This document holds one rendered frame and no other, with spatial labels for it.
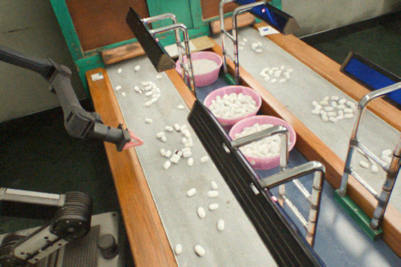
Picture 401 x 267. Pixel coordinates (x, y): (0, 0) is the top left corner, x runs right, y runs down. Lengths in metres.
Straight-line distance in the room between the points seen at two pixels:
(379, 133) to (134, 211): 0.99
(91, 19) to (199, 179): 1.17
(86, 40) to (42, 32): 0.91
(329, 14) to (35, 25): 2.66
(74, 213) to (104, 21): 1.18
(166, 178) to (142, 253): 0.33
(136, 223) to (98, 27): 1.25
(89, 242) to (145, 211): 0.44
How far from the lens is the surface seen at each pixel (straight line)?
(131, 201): 1.28
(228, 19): 2.27
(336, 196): 1.33
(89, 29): 2.11
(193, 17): 2.22
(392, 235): 1.24
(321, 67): 1.90
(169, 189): 1.31
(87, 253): 1.57
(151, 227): 1.18
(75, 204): 1.32
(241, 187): 0.82
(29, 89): 3.21
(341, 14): 3.93
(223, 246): 1.14
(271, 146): 1.43
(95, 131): 1.24
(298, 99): 1.69
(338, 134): 1.51
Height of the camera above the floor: 1.70
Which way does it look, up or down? 39 degrees down
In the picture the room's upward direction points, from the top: 9 degrees counter-clockwise
